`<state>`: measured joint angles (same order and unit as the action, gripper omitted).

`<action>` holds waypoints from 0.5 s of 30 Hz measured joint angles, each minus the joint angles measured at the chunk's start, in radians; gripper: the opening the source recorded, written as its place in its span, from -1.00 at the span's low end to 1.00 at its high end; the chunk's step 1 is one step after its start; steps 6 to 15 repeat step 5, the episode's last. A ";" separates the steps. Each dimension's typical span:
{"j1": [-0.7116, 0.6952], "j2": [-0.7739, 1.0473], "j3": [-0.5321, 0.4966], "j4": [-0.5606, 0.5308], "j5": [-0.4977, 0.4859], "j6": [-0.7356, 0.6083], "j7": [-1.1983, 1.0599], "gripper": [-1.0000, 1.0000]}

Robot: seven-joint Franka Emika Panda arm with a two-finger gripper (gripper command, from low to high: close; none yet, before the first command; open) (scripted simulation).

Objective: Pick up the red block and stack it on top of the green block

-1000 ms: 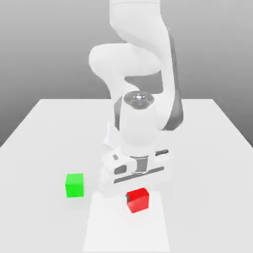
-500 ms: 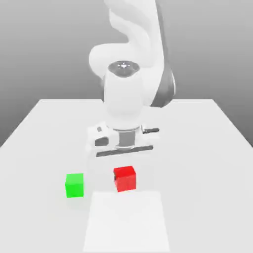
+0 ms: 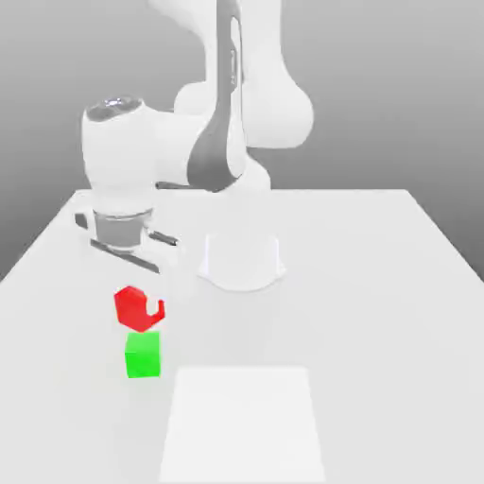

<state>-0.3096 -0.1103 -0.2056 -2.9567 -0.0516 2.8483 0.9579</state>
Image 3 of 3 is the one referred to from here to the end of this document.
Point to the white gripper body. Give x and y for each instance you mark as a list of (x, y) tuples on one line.
[(126, 266)]

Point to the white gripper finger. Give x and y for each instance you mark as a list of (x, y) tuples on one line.
[(152, 304)]

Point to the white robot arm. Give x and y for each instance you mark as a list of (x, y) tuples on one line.
[(121, 151)]

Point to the small green cube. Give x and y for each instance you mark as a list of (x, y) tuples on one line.
[(143, 355)]

